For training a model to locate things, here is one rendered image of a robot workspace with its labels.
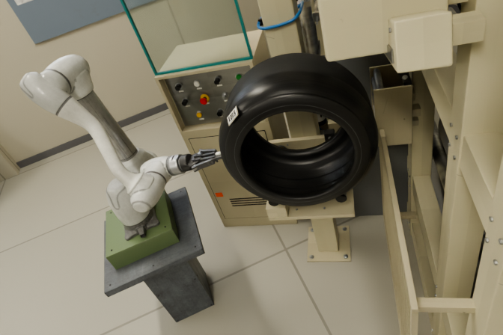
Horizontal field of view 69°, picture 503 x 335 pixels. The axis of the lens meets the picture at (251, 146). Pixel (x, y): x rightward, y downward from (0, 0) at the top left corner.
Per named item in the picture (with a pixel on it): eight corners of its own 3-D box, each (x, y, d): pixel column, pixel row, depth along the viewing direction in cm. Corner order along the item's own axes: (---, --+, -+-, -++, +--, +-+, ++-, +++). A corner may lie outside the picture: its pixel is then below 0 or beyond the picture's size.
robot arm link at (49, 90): (61, 103, 144) (79, 85, 154) (16, 74, 139) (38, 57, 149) (51, 122, 152) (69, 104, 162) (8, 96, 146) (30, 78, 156)
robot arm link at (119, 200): (114, 226, 183) (92, 197, 170) (130, 200, 196) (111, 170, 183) (143, 226, 178) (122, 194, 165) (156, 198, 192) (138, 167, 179)
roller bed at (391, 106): (373, 120, 181) (369, 66, 163) (405, 117, 177) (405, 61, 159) (376, 146, 166) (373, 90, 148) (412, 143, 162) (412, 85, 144)
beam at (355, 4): (325, -18, 130) (319, -65, 121) (402, -35, 123) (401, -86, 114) (324, 64, 84) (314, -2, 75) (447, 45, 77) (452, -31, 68)
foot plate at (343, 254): (308, 227, 253) (308, 225, 251) (349, 226, 245) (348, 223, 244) (307, 262, 233) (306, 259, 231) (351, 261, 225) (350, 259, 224)
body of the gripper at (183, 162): (176, 164, 157) (194, 159, 153) (181, 150, 163) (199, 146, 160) (184, 176, 161) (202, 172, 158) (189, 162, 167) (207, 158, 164)
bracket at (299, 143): (272, 155, 188) (267, 140, 182) (352, 146, 177) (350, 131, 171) (271, 158, 186) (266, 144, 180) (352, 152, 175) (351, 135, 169)
